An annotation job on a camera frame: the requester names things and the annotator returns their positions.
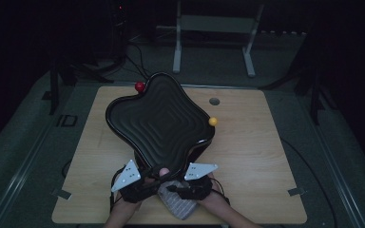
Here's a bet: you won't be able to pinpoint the white power strip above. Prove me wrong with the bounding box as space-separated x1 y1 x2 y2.
259 29 308 36

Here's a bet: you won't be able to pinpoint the person's left hand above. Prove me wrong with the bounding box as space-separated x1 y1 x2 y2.
109 193 143 220

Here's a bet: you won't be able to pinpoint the black floor cables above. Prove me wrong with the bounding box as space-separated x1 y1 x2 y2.
125 41 160 84

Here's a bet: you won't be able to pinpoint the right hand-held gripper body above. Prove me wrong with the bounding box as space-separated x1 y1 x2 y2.
175 161 219 201

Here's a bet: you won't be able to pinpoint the grey tape piece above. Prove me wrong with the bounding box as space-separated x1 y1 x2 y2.
51 188 73 201
287 187 307 197

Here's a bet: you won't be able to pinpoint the left hand-held gripper cable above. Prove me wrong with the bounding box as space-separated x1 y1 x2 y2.
108 166 125 213

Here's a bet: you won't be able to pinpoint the black floor bracket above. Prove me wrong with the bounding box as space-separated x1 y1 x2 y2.
56 114 78 127

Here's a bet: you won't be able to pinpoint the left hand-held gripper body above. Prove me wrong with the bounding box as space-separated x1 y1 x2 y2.
110 159 160 203

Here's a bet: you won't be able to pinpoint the white metal stand frame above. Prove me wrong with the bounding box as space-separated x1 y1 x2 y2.
172 0 265 78

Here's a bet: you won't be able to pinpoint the black floor stand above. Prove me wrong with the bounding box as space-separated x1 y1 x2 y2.
42 58 115 116
259 70 336 125

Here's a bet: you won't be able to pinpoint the person's right hand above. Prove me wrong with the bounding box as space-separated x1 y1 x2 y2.
199 189 233 216

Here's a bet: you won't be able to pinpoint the dark equipment with red light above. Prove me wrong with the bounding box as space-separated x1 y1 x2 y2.
108 0 129 61

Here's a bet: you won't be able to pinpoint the right hand-held gripper cable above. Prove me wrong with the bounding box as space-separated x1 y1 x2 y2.
210 138 338 228

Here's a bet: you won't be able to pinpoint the purple striped towel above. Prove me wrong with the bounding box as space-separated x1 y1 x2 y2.
156 180 199 221

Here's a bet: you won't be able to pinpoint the black wavy tray with stand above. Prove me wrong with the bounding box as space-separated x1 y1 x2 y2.
105 71 217 180

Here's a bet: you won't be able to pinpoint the hand-held gripper cable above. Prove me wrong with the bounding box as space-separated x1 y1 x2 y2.
108 166 125 213
210 138 338 228

